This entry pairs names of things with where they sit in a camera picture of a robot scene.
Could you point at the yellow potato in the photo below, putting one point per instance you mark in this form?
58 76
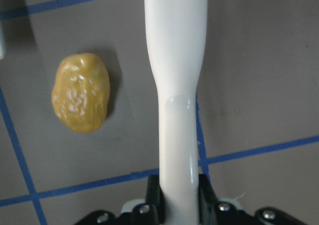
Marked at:
81 92

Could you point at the white hand brush black bristles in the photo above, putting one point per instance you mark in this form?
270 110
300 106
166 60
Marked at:
176 36

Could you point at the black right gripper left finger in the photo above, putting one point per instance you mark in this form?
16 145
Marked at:
147 211

